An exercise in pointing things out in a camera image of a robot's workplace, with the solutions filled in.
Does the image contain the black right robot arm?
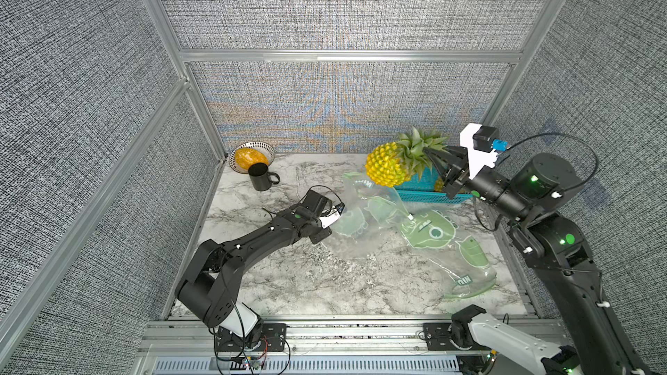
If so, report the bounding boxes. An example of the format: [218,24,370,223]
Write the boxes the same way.
[425,147,651,374]

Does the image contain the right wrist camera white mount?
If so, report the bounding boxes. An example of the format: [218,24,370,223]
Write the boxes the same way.
[460,123,508,179]

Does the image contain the teal plastic basket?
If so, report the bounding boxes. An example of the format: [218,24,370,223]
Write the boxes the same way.
[394,169,472,204]

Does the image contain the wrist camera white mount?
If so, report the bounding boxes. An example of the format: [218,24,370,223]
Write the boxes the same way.
[460,123,508,179]
[318,203,345,228]

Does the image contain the yellow pineapple with green crown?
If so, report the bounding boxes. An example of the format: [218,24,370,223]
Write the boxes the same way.
[434,178,445,193]

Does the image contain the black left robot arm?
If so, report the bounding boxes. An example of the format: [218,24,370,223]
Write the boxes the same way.
[175,189,345,343]

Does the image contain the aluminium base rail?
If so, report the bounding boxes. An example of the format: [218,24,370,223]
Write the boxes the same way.
[129,313,574,375]

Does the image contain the orange fruit in bowl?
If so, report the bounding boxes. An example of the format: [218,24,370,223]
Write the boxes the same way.
[234,148,269,170]

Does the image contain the black mug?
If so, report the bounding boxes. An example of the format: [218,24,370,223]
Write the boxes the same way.
[248,162,281,192]

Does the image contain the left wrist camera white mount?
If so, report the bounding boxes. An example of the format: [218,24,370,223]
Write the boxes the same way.
[318,203,345,228]

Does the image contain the patterned white bowl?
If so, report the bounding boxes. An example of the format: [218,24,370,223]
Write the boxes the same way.
[229,142,275,174]

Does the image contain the clear green zip-top bag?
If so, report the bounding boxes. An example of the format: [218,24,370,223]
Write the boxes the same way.
[399,209,497,299]

